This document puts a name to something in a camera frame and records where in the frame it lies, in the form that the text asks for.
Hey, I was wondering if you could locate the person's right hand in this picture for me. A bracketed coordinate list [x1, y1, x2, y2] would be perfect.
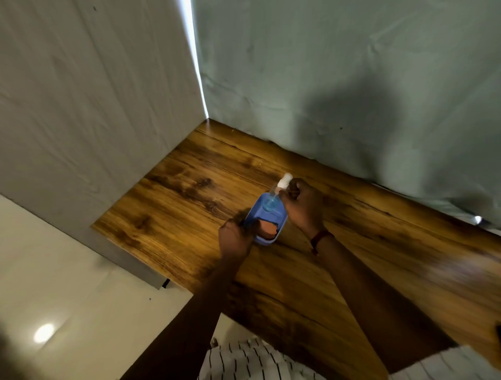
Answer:
[280, 178, 328, 240]

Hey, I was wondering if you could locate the person's left hand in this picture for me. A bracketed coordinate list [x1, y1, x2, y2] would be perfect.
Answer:
[218, 218, 256, 264]

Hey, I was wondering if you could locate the clear spray bottle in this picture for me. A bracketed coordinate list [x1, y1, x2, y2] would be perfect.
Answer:
[261, 172, 294, 213]

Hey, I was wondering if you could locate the orange cleaning cloth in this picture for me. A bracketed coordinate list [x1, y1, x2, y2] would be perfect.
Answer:
[257, 220, 279, 241]

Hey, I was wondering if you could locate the blue plastic container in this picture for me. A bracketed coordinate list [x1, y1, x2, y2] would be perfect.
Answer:
[243, 192, 289, 246]

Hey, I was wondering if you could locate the person's right forearm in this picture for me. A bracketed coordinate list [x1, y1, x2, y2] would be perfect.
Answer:
[316, 234, 458, 375]

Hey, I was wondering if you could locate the person's left forearm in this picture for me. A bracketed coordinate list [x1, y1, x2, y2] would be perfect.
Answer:
[119, 256, 244, 380]

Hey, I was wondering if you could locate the red wrist band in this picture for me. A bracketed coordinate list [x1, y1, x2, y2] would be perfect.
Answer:
[309, 229, 335, 254]

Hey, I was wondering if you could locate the white striped shirt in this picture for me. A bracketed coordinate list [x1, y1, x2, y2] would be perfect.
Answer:
[197, 338, 501, 380]

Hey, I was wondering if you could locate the grey-green curtain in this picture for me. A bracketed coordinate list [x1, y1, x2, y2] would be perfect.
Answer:
[192, 0, 501, 234]

